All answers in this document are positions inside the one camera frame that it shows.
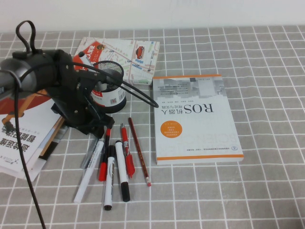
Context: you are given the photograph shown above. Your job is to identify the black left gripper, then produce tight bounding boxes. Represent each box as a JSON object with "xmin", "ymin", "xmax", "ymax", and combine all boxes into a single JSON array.
[{"xmin": 47, "ymin": 50, "xmax": 114, "ymax": 139}]

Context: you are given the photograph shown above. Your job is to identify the translucent grey pen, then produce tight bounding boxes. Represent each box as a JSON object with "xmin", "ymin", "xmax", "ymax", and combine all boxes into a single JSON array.
[{"xmin": 81, "ymin": 137, "xmax": 100, "ymax": 170}]

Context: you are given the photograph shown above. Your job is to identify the black mesh pen holder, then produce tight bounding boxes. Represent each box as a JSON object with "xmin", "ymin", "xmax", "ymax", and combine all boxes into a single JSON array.
[{"xmin": 89, "ymin": 60, "xmax": 127, "ymax": 114}]

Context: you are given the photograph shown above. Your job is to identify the red and black pen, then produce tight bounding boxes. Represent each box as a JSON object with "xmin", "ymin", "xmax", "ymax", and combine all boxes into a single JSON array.
[{"xmin": 98, "ymin": 127, "xmax": 112, "ymax": 182}]

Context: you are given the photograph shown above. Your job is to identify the red gel pen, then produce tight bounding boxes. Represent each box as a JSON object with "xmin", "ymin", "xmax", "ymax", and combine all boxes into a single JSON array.
[{"xmin": 120, "ymin": 123, "xmax": 136, "ymax": 179}]

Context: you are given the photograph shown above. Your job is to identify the white marker with black cap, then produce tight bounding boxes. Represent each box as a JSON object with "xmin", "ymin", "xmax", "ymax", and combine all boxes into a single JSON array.
[
  {"xmin": 115, "ymin": 140, "xmax": 131, "ymax": 203},
  {"xmin": 78, "ymin": 51, "xmax": 96, "ymax": 71}
]

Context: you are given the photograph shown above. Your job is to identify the dark red pencil with eraser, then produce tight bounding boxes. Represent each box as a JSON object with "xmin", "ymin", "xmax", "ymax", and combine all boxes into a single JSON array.
[{"xmin": 128, "ymin": 117, "xmax": 153, "ymax": 187}]

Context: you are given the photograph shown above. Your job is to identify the white marker with black print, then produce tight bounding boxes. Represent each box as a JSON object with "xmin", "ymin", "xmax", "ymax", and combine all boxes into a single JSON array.
[{"xmin": 103, "ymin": 145, "xmax": 117, "ymax": 211}]

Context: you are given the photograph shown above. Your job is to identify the long white marker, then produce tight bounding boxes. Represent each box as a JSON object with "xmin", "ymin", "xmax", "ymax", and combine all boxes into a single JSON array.
[{"xmin": 73, "ymin": 140, "xmax": 105, "ymax": 204}]

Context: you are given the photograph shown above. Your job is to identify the street map cover book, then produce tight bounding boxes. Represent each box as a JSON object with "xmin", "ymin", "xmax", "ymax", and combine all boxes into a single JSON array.
[{"xmin": 72, "ymin": 37, "xmax": 160, "ymax": 86}]

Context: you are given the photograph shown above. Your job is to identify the stack of books, robot cover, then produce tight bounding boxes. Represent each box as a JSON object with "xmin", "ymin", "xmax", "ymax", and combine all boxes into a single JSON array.
[{"xmin": 0, "ymin": 89, "xmax": 62, "ymax": 172}]

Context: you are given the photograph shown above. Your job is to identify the white paper sheets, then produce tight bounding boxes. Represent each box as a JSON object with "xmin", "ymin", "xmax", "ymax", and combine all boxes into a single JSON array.
[{"xmin": 0, "ymin": 155, "xmax": 48, "ymax": 182}]

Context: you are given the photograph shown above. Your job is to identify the white orange ROS book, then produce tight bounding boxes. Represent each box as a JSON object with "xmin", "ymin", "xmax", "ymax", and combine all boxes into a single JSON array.
[{"xmin": 152, "ymin": 74, "xmax": 244, "ymax": 166}]

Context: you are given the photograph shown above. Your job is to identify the grey checked tablecloth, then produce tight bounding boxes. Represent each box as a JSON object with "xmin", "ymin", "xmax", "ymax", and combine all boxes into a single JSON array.
[{"xmin": 0, "ymin": 25, "xmax": 305, "ymax": 229}]

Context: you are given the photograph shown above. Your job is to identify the black camera cable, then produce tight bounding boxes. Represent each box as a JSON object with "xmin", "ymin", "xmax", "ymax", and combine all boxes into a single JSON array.
[{"xmin": 71, "ymin": 61, "xmax": 160, "ymax": 108}]

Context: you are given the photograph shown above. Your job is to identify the black hanging cable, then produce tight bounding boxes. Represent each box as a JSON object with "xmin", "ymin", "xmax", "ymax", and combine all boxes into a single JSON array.
[{"xmin": 0, "ymin": 20, "xmax": 46, "ymax": 229}]

